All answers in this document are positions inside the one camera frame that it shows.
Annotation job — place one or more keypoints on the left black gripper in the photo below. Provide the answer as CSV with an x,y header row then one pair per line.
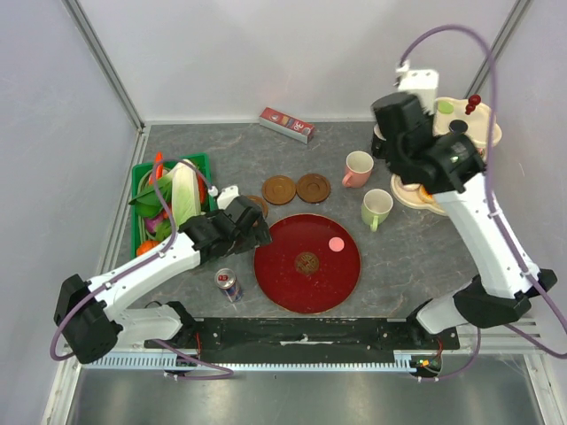
x,y
258,235

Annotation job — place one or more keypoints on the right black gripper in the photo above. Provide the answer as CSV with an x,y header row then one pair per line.
x,y
431,117

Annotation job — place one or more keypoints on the orange glazed donut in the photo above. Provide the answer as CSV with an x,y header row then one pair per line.
x,y
426,196

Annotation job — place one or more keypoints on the black mug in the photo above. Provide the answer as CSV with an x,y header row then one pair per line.
x,y
377,144

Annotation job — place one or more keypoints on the black sandwich cookie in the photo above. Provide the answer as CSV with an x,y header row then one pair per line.
x,y
458,127

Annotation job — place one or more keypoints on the brown coaster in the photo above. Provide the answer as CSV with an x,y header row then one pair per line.
x,y
279,190
313,188
261,204

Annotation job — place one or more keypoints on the green macaron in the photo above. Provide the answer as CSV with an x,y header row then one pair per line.
x,y
445,107

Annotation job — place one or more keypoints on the green mug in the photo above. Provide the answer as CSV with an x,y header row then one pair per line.
x,y
375,208

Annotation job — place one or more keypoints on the pink mug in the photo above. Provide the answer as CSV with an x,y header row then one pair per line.
x,y
359,165

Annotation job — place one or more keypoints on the dark red round tray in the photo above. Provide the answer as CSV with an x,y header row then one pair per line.
x,y
299,272

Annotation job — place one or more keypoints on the pink macaron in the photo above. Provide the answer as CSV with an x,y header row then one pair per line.
x,y
337,244

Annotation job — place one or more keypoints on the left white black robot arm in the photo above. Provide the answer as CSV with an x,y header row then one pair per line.
x,y
94,315

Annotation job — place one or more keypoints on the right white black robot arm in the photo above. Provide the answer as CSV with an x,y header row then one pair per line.
x,y
450,168

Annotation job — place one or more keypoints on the energy drink can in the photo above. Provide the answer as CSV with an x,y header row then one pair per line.
x,y
227,282

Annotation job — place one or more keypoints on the cream three tier stand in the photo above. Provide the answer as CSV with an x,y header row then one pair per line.
x,y
477,118

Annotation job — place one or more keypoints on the toy napa cabbage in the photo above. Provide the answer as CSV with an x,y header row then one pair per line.
x,y
179,188

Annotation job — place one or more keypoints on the toy orange carrot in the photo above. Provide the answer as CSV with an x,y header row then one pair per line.
x,y
157,168

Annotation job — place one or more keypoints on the green plastic basket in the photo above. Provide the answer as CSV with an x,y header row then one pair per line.
x,y
140,174

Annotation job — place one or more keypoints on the red snack box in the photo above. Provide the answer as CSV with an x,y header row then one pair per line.
x,y
287,125

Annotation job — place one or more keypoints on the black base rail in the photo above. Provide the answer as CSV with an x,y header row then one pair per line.
x,y
223,334

